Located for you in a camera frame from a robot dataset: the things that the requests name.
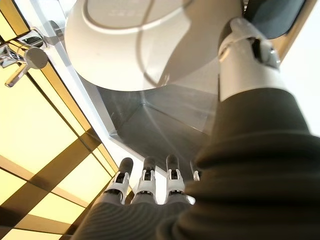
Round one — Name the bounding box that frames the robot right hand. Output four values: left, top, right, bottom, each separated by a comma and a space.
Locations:
71, 17, 320, 240

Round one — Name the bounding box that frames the cream ceramic plate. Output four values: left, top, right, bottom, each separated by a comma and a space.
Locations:
64, 0, 226, 92

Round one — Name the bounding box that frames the stainless steel sink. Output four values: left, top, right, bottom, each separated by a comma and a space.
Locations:
74, 74, 221, 174

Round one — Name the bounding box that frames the chrome kitchen faucet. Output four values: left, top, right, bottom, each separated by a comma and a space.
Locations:
0, 19, 66, 89

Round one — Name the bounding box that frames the yellow backlit window wall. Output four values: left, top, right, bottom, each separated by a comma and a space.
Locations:
0, 0, 121, 240

